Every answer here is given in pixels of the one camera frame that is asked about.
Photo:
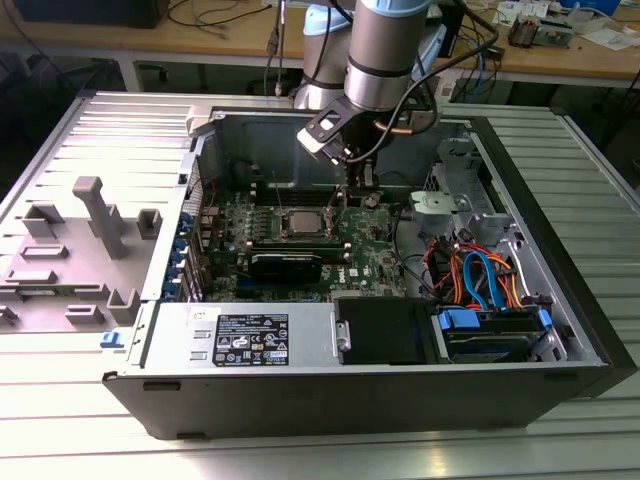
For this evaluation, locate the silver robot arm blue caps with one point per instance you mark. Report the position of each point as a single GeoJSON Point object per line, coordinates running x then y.
{"type": "Point", "coordinates": [380, 60]}

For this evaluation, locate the black RAM slot bank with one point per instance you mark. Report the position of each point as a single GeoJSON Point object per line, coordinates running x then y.
{"type": "Point", "coordinates": [300, 196]}

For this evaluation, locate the CPU socket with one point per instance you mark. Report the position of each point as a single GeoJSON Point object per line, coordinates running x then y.
{"type": "Point", "coordinates": [285, 225]}

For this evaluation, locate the coin cell battery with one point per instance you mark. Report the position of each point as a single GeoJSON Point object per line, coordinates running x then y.
{"type": "Point", "coordinates": [370, 201]}

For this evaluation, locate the silver drive cage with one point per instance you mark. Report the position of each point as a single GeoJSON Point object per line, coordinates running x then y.
{"type": "Point", "coordinates": [460, 170]}

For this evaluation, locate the green motherboard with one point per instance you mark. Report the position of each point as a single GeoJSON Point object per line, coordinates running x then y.
{"type": "Point", "coordinates": [370, 250]}

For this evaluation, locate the black graphics card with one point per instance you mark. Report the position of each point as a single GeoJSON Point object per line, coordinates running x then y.
{"type": "Point", "coordinates": [285, 270]}

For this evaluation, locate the black upright speaker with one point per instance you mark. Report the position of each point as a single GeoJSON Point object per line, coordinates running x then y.
{"type": "Point", "coordinates": [457, 20]}

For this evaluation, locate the small black desk item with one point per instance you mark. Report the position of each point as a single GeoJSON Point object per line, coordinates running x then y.
{"type": "Point", "coordinates": [496, 51]}

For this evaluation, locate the white case latch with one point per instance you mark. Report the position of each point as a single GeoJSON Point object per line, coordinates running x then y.
{"type": "Point", "coordinates": [200, 122]}

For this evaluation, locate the printed leaflet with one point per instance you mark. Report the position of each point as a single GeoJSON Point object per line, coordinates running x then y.
{"type": "Point", "coordinates": [505, 14]}

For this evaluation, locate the small finned metal device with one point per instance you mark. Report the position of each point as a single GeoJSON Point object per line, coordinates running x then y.
{"type": "Point", "coordinates": [522, 32]}

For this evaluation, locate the wooden workbench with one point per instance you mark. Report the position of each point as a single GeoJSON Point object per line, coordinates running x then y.
{"type": "Point", "coordinates": [550, 62]}

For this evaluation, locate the grey electronics box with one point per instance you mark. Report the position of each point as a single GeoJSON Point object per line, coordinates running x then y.
{"type": "Point", "coordinates": [555, 32]}

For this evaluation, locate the hard disk in blue carrier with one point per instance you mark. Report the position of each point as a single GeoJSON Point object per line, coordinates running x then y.
{"type": "Point", "coordinates": [485, 345]}

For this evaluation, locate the black PC case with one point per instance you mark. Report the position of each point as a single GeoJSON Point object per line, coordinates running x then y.
{"type": "Point", "coordinates": [325, 400]}

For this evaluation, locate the white paper sheet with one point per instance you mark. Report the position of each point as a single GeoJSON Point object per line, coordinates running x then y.
{"type": "Point", "coordinates": [607, 39]}

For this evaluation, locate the silver power supply with label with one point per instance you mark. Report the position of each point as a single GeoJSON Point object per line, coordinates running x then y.
{"type": "Point", "coordinates": [170, 340]}

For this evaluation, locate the large black box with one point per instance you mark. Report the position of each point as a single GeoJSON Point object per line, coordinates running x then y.
{"type": "Point", "coordinates": [90, 12]}

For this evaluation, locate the grey parts rack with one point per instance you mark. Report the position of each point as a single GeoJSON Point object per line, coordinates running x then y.
{"type": "Point", "coordinates": [75, 280]}

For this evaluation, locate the small blue plastic clip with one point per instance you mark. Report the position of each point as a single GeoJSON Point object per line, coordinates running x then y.
{"type": "Point", "coordinates": [111, 341]}

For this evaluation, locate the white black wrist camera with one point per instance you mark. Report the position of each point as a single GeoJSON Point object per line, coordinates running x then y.
{"type": "Point", "coordinates": [322, 127]}

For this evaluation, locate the silver metal bracket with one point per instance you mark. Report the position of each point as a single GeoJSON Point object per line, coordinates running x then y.
{"type": "Point", "coordinates": [435, 202]}

